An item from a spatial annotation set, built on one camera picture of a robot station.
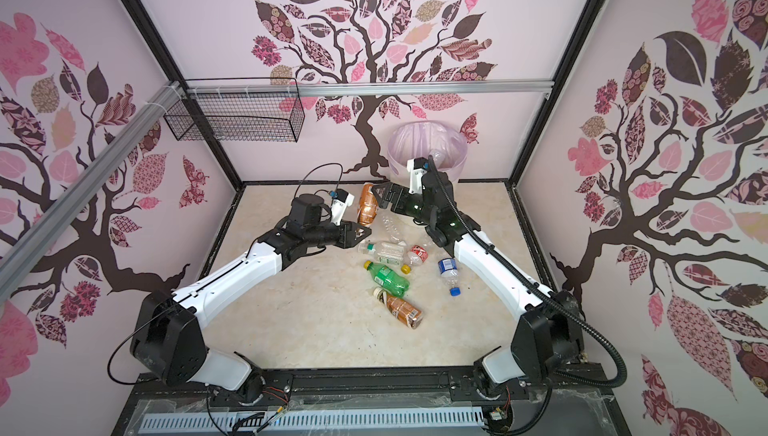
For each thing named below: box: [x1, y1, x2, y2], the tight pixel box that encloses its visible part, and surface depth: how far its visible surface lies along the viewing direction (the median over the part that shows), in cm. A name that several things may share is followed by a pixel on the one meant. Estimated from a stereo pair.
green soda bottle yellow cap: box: [363, 260, 410, 298], surface depth 90 cm
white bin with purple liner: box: [388, 121, 468, 183], surface depth 102 cm
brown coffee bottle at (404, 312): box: [372, 287, 424, 329], surface depth 83 cm
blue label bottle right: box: [438, 257, 461, 297], surface depth 93 cm
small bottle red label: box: [406, 244, 429, 267], surface depth 96 cm
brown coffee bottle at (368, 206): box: [357, 182, 379, 227], surface depth 79 cm
